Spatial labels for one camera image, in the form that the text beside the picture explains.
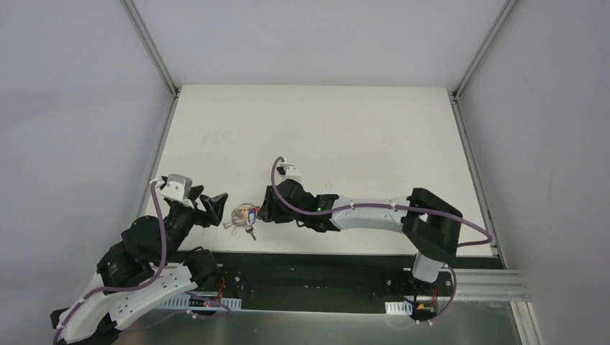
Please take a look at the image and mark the blue capped key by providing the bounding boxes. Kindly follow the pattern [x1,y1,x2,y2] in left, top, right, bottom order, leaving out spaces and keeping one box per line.
[247,208,258,225]

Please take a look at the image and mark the large metal keyring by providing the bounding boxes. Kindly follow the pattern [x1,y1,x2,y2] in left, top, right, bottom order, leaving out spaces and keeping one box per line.
[223,203,255,236]

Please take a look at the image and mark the green tag key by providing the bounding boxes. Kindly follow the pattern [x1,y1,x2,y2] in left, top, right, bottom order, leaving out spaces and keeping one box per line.
[245,225,257,241]

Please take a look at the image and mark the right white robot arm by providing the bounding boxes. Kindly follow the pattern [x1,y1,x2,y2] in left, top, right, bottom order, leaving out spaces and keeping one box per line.
[258,179,463,295]

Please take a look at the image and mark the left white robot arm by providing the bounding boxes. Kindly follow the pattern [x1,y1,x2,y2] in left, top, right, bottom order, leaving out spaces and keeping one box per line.
[50,176,228,344]

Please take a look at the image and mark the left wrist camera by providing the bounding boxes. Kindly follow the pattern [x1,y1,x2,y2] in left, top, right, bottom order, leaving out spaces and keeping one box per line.
[160,174,194,208]

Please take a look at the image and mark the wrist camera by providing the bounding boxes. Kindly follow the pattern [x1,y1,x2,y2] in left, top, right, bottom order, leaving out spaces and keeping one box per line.
[276,162,301,180]
[160,174,194,208]

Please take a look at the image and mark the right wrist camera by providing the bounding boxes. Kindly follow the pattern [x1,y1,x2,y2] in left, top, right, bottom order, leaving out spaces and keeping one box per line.
[276,162,301,180]

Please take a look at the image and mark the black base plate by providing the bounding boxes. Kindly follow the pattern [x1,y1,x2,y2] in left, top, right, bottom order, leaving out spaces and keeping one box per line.
[142,251,458,316]

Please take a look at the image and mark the left white cable duct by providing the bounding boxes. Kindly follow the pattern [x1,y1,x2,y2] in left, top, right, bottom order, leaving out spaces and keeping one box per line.
[157,294,242,311]

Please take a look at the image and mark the white cable duct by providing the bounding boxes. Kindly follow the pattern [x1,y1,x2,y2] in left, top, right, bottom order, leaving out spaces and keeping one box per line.
[157,294,242,311]
[385,300,413,316]

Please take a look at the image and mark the right white cable duct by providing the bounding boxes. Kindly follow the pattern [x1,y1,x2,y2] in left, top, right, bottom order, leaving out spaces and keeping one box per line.
[385,300,413,316]

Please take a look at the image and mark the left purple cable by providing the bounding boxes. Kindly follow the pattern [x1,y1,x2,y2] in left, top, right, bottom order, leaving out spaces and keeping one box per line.
[51,178,232,345]

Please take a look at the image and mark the purple cable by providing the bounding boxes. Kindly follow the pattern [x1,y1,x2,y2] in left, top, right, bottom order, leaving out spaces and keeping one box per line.
[51,178,232,345]
[270,156,494,325]

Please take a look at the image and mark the left aluminium frame post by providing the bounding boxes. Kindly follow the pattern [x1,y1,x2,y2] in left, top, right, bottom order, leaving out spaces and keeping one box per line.
[119,0,180,99]

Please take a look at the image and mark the aluminium frame post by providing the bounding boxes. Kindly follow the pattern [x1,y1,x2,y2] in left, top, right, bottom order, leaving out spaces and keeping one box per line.
[119,0,180,99]
[451,0,520,101]

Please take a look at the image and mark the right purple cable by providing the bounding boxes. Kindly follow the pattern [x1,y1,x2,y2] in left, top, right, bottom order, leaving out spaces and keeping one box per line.
[270,156,494,325]

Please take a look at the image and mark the right aluminium frame post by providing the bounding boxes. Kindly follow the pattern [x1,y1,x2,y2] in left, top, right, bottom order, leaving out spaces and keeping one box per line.
[451,0,520,101]

